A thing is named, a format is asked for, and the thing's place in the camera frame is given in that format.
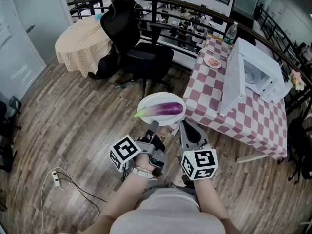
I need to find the black metal railing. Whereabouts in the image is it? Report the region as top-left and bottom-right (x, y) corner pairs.
(67, 0), (312, 114)

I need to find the person's right forearm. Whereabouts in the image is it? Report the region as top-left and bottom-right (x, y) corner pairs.
(194, 179), (244, 234)

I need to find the pale wrist watch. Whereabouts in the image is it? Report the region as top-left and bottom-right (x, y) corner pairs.
(131, 167), (154, 179)

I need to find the black mesh chair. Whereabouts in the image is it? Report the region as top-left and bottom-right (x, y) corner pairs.
(0, 95), (22, 174)

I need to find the thin bracelet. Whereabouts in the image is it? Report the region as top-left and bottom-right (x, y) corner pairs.
(134, 164), (153, 173)

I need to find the red checkered tablecloth table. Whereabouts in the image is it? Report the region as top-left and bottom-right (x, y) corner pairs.
(170, 33), (288, 164)

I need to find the black side chair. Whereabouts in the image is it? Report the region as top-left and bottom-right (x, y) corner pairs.
(287, 111), (312, 185)

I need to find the white microwave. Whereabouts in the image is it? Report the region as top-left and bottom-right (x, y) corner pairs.
(219, 37), (286, 117)

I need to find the white power strip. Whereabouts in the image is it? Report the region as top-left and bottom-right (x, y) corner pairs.
(51, 170), (61, 187)

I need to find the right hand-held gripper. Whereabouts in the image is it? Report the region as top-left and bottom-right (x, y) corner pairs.
(179, 120), (218, 181)

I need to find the small plate with sliced food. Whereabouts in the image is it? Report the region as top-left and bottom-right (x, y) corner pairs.
(203, 55), (222, 69)

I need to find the person's grey shirt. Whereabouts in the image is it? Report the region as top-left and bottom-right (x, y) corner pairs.
(109, 186), (227, 234)

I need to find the pink flower bouquet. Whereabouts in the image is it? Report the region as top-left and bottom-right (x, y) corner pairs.
(289, 69), (307, 91)

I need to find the black cable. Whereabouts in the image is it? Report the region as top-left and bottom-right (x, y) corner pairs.
(58, 171), (108, 214)

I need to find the person's left hand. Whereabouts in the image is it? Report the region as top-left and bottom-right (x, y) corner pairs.
(136, 154), (153, 171)

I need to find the round table with yellow cloth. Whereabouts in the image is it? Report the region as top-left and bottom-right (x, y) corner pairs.
(55, 16), (114, 78)

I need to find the black office chair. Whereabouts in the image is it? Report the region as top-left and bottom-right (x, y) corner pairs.
(87, 0), (175, 99)

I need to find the white glass door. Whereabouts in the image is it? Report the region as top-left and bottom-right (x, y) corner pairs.
(0, 0), (47, 102)

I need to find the white cable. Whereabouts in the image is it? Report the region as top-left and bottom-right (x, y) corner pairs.
(40, 167), (71, 234)

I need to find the person's left forearm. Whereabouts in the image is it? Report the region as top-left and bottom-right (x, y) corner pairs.
(82, 173), (154, 234)

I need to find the clear plastic water bottle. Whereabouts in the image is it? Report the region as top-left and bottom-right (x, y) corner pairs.
(223, 21), (239, 46)

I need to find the white oval plate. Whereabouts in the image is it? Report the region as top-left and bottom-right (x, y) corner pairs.
(137, 92), (186, 127)

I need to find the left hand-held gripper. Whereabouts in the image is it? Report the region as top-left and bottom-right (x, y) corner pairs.
(109, 120), (169, 179)

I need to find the purple eggplant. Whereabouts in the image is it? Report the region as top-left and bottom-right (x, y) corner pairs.
(134, 102), (184, 118)

